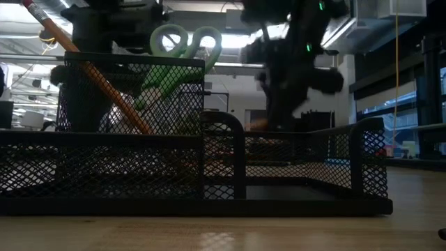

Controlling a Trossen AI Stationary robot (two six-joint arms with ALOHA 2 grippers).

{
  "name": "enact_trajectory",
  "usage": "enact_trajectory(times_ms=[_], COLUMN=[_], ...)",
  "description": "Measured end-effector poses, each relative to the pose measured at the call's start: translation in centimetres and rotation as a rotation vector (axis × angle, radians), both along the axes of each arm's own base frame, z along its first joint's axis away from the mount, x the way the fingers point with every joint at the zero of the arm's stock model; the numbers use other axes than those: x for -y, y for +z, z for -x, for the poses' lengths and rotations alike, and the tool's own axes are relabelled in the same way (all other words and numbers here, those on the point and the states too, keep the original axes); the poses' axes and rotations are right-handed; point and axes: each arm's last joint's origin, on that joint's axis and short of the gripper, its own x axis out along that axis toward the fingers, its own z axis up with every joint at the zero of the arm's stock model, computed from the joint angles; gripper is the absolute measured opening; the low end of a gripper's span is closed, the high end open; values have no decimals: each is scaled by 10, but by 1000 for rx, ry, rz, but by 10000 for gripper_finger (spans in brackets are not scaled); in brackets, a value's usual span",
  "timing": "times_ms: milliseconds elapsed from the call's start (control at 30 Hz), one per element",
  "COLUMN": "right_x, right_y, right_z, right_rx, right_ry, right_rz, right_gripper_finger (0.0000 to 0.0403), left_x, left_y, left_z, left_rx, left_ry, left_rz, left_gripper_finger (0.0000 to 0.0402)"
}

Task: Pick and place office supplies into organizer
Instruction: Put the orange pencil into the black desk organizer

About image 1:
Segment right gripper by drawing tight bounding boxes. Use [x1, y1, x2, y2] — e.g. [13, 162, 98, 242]
[243, 24, 332, 132]

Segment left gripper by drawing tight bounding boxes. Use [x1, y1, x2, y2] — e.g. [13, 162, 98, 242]
[61, 0, 164, 132]

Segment green handled scissors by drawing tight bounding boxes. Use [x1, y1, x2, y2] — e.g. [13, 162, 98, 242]
[134, 24, 223, 112]

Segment black mesh desk organizer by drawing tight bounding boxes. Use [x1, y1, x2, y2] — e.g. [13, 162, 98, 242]
[0, 52, 394, 216]

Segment black equipment stack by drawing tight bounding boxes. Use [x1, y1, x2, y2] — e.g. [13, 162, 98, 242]
[300, 109, 336, 132]

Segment long ceiling light bar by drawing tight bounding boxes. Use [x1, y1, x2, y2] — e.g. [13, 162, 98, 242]
[213, 61, 266, 69]

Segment small dark screen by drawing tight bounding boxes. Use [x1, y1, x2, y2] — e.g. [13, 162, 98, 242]
[0, 100, 15, 130]

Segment black pillar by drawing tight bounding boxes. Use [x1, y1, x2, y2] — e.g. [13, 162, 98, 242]
[420, 33, 446, 160]

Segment white ceiling unit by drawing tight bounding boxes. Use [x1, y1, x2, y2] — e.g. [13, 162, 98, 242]
[354, 0, 429, 21]

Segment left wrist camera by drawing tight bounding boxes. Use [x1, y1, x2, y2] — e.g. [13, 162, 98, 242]
[49, 64, 72, 87]

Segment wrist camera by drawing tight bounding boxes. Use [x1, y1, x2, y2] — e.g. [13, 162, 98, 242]
[49, 64, 72, 87]
[308, 68, 346, 95]

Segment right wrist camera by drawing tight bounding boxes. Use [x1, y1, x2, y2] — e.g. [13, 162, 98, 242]
[308, 68, 346, 95]

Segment yellow hanging cable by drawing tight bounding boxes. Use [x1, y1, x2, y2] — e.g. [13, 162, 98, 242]
[392, 0, 401, 142]

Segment black aluminium table frame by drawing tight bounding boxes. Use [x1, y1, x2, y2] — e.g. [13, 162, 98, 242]
[385, 157, 446, 172]

